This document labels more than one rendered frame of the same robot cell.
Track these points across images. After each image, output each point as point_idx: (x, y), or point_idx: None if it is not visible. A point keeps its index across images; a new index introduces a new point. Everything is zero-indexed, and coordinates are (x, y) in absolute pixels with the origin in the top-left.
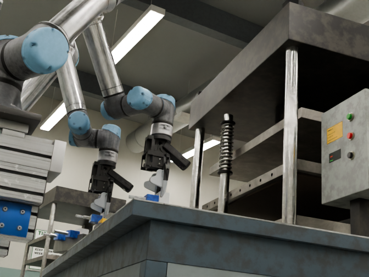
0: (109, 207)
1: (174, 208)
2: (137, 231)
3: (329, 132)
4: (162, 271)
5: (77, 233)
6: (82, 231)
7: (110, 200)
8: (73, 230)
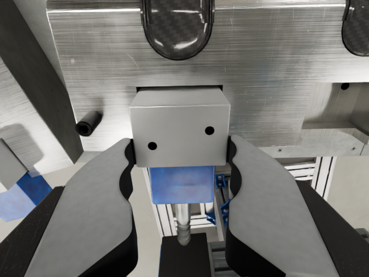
0: (270, 156)
1: None
2: None
3: None
4: None
5: (30, 182)
6: (11, 176)
7: (316, 195)
8: (34, 201)
